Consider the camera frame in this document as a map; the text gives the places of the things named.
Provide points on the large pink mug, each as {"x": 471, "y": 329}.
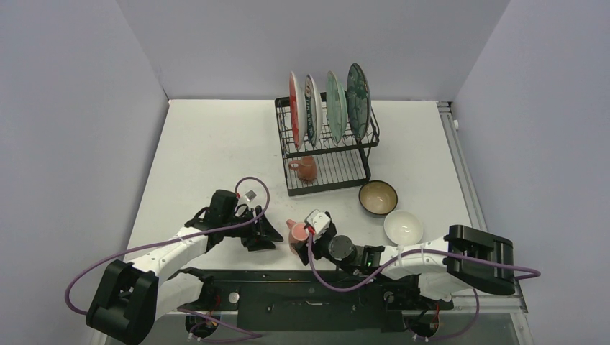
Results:
{"x": 297, "y": 234}

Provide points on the black wire dish rack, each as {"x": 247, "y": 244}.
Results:
{"x": 339, "y": 165}

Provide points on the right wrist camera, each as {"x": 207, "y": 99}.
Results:
{"x": 319, "y": 221}

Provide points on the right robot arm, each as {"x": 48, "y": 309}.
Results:
{"x": 464, "y": 258}

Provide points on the light green flower plate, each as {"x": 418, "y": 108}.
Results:
{"x": 336, "y": 107}

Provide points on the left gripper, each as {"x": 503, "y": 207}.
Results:
{"x": 255, "y": 242}

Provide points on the dark blue plate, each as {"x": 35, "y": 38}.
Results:
{"x": 358, "y": 101}

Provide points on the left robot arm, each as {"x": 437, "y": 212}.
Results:
{"x": 133, "y": 295}

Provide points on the aluminium rail right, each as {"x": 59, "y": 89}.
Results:
{"x": 511, "y": 304}

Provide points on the white bowl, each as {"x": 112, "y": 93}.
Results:
{"x": 403, "y": 228}

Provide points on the small orange mug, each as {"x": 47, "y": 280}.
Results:
{"x": 305, "y": 168}

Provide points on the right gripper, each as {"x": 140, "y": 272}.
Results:
{"x": 311, "y": 246}

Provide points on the brown black bowl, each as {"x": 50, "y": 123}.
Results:
{"x": 378, "y": 197}

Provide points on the red teal plate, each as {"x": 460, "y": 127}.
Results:
{"x": 298, "y": 111}

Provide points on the white plate blue rim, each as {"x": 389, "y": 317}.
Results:
{"x": 313, "y": 111}

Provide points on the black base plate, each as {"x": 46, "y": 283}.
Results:
{"x": 268, "y": 301}

